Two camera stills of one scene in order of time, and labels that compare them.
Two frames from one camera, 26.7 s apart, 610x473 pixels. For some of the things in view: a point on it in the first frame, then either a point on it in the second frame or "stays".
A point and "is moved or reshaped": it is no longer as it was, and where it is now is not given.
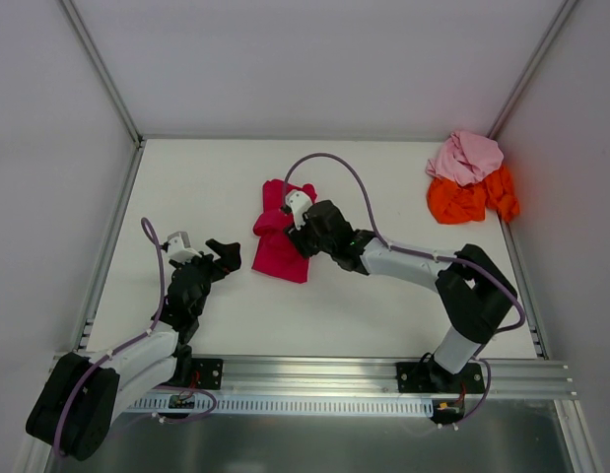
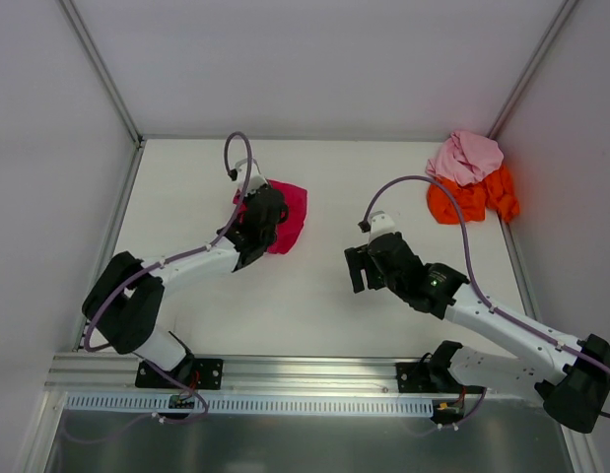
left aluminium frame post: [103, 66] stays
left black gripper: [209, 263] → [273, 210]
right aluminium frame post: [518, 89] stays
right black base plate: [428, 376] stays
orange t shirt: [452, 203] stays
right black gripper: [301, 237] → [366, 268]
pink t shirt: [466, 158] stays
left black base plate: [206, 373] stays
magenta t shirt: [275, 254] is moved or reshaped
